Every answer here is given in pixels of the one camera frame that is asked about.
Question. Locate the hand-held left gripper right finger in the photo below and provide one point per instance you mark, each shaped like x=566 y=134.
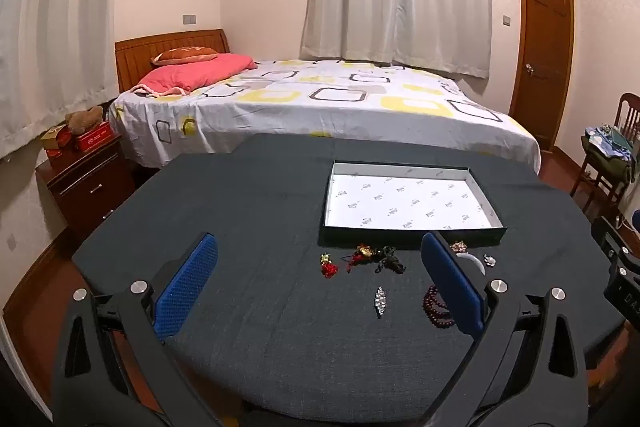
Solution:
x=450 y=288

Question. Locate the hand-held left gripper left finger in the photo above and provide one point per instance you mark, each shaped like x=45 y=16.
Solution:
x=187 y=292

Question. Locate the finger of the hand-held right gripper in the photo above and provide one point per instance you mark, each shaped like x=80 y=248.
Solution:
x=607 y=238

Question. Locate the white jade bangle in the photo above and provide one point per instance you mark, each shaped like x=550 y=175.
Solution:
x=475 y=263

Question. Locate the large gold pearl brooch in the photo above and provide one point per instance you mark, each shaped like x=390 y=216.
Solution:
x=457 y=247

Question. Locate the silver flower pearl brooch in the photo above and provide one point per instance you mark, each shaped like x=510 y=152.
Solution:
x=489 y=260

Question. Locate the silver rhinestone brooch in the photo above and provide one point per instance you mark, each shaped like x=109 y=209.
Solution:
x=381 y=302

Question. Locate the green tray box white lining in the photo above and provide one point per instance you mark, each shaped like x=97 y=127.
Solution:
x=410 y=199

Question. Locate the red knot charm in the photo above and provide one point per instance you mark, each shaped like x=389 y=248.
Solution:
x=351 y=260
x=328 y=268

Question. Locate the pile of clothes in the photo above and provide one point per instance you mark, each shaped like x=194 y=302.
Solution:
x=607 y=152

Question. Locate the dark grey tablecloth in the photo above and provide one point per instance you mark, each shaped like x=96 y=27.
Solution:
x=280 y=217

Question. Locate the wooden chair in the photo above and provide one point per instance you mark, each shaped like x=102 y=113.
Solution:
x=627 y=112

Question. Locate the wooden nightstand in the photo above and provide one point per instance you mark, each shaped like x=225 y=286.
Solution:
x=90 y=187

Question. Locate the red box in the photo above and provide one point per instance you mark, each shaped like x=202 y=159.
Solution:
x=92 y=138

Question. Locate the wooden door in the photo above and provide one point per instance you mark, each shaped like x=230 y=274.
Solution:
x=542 y=47

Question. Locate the brown teddy bear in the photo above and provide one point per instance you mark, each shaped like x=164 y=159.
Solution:
x=82 y=119

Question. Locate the yellow gift box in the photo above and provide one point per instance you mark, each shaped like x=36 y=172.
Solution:
x=55 y=138

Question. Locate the bed with patterned sheet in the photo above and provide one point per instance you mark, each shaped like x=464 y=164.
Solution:
x=325 y=107

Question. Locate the pink pillow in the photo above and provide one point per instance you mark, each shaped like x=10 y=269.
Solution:
x=195 y=72

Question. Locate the orange pillow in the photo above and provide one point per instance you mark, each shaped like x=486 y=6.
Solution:
x=182 y=56

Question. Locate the wooden headboard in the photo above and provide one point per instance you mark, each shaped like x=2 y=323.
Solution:
x=140 y=52

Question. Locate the white side curtain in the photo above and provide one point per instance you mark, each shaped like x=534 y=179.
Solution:
x=55 y=37

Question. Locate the wall switch panel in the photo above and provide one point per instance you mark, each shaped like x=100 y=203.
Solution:
x=189 y=19

